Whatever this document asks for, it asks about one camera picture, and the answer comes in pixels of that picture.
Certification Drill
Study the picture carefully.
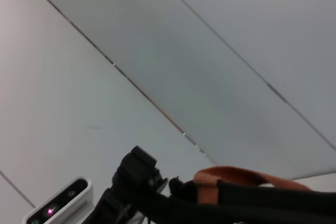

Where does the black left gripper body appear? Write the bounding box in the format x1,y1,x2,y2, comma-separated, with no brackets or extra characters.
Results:
88,186,149,224

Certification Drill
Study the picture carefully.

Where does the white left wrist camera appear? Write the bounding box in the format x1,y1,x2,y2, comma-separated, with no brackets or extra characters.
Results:
22,176,94,224

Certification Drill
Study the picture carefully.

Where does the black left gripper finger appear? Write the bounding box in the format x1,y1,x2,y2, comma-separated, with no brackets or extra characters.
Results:
112,145,169,201

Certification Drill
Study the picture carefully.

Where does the black bag with orange handles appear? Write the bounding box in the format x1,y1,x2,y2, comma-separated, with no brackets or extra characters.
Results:
146,165,336,224

